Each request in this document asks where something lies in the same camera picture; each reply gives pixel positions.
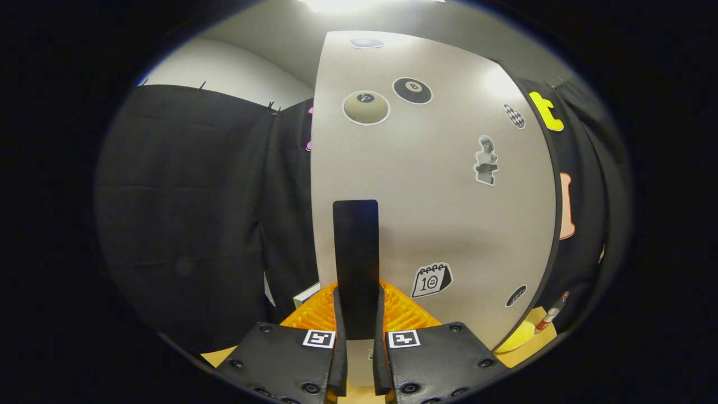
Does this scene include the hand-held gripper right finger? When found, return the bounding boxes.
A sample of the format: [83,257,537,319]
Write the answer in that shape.
[373,281,511,404]

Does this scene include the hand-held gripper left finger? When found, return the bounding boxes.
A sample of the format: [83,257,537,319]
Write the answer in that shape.
[216,283,348,404]

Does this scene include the black door handle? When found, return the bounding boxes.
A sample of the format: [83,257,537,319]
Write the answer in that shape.
[333,199,380,341]

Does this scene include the dark grey shoe cabinet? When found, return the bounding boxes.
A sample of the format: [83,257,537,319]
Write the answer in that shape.
[493,58,563,353]

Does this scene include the yellow plush toy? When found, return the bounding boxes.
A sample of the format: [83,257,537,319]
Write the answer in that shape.
[496,320,537,354]

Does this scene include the small red cap bottle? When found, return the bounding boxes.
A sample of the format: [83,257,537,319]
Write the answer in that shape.
[535,291,570,334]

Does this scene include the black backdrop cloth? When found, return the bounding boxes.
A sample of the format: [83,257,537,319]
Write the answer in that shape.
[95,76,630,355]

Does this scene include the large ceiling light panel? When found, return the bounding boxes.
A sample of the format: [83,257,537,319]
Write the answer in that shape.
[300,0,447,15]

